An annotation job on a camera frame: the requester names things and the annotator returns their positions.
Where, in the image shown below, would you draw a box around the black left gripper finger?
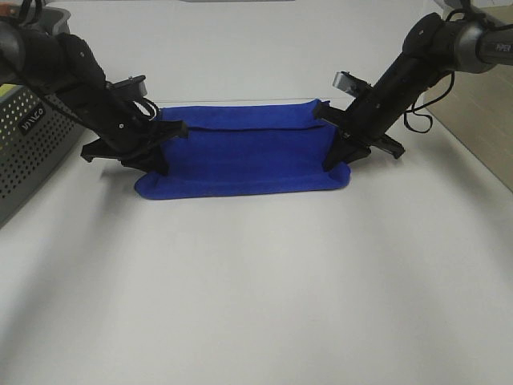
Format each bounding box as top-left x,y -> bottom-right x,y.
322,135 -> 371,172

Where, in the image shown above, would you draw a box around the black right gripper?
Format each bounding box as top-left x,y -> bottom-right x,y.
314,67 -> 404,160

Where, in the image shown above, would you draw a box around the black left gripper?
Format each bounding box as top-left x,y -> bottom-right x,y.
59,82 -> 188,176

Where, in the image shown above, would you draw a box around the blue microfibre towel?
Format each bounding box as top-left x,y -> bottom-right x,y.
134,99 -> 351,200

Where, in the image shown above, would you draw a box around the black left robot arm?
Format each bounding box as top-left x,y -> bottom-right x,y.
1,17 -> 370,179

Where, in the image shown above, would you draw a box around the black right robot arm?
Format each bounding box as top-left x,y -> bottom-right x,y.
313,1 -> 512,170

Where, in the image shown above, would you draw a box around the beige storage box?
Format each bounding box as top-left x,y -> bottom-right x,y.
424,0 -> 513,188

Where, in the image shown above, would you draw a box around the grey perforated laundry basket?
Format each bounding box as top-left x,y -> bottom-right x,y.
1,1 -> 83,224

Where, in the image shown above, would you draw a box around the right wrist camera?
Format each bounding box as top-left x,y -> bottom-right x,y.
333,71 -> 372,98

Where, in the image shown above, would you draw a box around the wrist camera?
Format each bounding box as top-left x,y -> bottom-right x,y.
107,75 -> 147,99
333,71 -> 372,98

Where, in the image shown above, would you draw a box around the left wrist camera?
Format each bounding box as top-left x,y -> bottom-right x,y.
107,75 -> 147,99

